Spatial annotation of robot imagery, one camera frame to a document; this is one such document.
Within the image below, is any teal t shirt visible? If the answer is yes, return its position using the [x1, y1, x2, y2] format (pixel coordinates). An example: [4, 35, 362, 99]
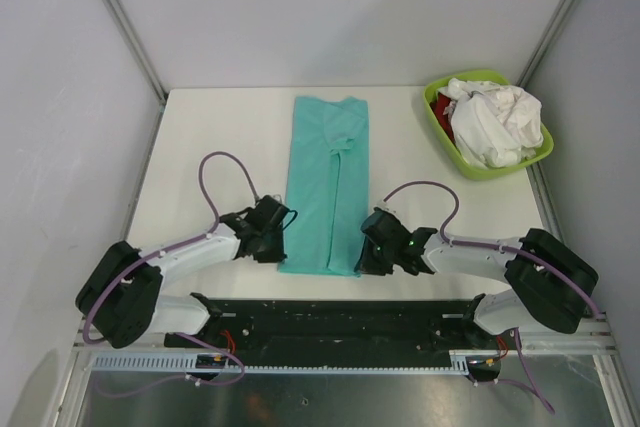
[278, 96, 369, 277]

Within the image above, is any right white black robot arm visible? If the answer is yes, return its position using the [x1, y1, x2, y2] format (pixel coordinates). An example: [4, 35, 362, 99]
[357, 209, 600, 348]

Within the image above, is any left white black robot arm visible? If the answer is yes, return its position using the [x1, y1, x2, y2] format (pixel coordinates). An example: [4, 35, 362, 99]
[76, 207, 291, 349]

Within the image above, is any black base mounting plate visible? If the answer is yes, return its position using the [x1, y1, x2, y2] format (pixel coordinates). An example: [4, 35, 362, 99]
[164, 298, 581, 354]

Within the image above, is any red t shirt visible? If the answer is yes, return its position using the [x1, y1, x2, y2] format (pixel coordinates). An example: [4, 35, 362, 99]
[430, 93, 454, 141]

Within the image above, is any white t shirt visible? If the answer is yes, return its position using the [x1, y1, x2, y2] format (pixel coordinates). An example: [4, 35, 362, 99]
[438, 78, 543, 170]

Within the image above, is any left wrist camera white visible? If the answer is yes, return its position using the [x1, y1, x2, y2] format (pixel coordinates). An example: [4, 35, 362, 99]
[245, 195, 298, 234]

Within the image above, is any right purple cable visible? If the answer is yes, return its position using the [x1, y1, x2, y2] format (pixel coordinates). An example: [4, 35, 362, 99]
[380, 180, 604, 415]

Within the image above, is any purple cable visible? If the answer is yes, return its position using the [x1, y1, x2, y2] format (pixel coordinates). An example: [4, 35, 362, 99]
[380, 180, 604, 415]
[81, 151, 261, 398]

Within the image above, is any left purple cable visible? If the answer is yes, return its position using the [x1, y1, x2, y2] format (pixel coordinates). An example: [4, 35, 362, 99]
[81, 151, 261, 398]

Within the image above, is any grey slotted cable duct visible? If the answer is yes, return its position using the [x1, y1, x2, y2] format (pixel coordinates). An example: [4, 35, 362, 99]
[91, 351, 499, 376]

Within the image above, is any aluminium front rail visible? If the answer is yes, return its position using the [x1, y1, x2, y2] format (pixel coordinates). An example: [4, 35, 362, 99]
[72, 319, 618, 355]

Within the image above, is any left aluminium frame post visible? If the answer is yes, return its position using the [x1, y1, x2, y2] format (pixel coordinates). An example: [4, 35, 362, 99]
[74, 0, 168, 98]

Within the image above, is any aluminium frame post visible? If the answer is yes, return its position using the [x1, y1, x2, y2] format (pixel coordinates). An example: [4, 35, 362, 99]
[517, 0, 581, 87]
[74, 0, 168, 98]

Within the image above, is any right aluminium frame post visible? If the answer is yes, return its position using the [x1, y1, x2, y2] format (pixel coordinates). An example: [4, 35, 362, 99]
[517, 0, 581, 87]

